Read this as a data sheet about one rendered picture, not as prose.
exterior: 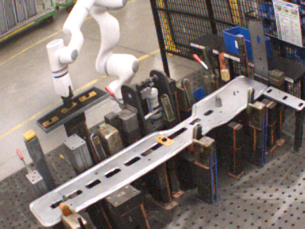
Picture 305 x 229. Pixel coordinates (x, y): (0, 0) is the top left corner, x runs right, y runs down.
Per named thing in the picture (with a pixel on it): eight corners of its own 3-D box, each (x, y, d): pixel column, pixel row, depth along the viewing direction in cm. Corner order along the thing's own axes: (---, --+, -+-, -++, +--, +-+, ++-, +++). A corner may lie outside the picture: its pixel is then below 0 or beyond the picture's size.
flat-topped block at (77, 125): (92, 193, 200) (66, 118, 177) (84, 186, 205) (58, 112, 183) (107, 185, 204) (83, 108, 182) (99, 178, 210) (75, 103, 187)
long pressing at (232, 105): (48, 233, 135) (47, 230, 134) (26, 205, 151) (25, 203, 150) (270, 88, 202) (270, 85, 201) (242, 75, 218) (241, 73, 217)
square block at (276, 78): (279, 132, 214) (278, 76, 196) (270, 128, 220) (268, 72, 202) (285, 125, 218) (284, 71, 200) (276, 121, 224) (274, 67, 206)
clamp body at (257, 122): (259, 170, 191) (260, 112, 174) (244, 163, 200) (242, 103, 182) (268, 161, 196) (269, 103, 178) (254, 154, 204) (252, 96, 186)
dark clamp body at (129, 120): (141, 190, 198) (124, 123, 178) (125, 179, 207) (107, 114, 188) (158, 180, 203) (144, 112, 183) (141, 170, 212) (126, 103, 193)
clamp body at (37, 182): (60, 238, 169) (30, 187, 151) (50, 227, 177) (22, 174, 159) (74, 231, 174) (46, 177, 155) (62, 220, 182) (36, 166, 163)
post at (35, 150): (58, 212, 188) (26, 144, 165) (51, 204, 193) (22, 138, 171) (68, 206, 191) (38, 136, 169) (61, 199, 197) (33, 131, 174)
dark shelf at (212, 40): (295, 84, 198) (295, 80, 196) (188, 45, 262) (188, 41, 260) (308, 71, 209) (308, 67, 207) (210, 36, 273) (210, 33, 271)
